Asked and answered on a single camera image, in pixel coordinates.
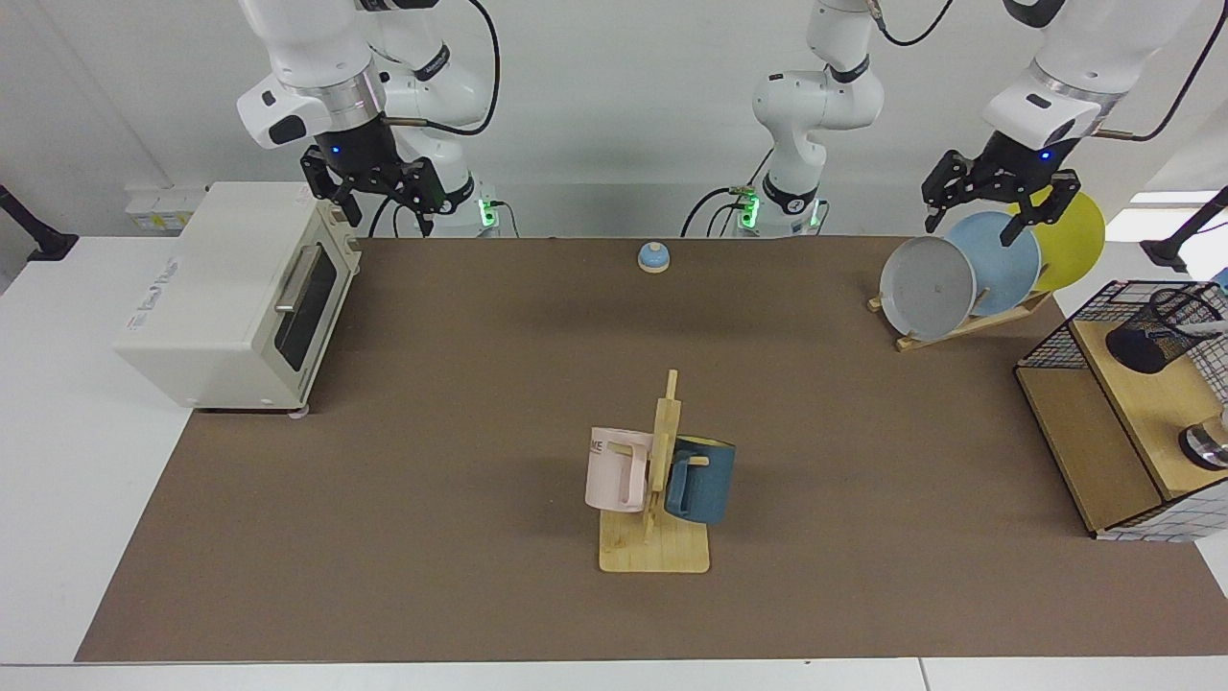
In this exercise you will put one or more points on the black mesh pen holder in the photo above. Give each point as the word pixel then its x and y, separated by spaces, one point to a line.
pixel 1142 345

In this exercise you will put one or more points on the light blue plate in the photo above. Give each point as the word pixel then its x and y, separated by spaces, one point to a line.
pixel 988 269

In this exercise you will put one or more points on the yellow plate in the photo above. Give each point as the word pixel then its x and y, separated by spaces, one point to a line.
pixel 1070 240

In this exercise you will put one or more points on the grey plate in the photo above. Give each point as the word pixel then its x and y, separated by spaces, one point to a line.
pixel 926 288

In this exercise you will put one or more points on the wooden plate rack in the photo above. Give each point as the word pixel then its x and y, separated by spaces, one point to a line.
pixel 979 323

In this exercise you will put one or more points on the black stand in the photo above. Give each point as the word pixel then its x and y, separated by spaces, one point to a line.
pixel 38 238
pixel 1175 248

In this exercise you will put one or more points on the pale toaster oven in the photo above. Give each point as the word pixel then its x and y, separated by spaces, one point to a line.
pixel 211 297

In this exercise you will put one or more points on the brown table cloth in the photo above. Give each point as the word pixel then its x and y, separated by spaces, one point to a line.
pixel 480 432

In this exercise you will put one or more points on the small blue round bell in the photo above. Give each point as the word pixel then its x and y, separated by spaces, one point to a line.
pixel 653 257

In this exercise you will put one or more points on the metal rimmed glass lid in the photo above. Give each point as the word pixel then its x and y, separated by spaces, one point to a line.
pixel 1207 443

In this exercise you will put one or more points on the pink mug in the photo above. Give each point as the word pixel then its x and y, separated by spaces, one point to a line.
pixel 606 470

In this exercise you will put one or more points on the dark teal mug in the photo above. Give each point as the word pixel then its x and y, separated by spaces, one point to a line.
pixel 705 480

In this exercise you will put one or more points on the wooden cup stand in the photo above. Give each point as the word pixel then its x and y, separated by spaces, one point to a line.
pixel 657 552

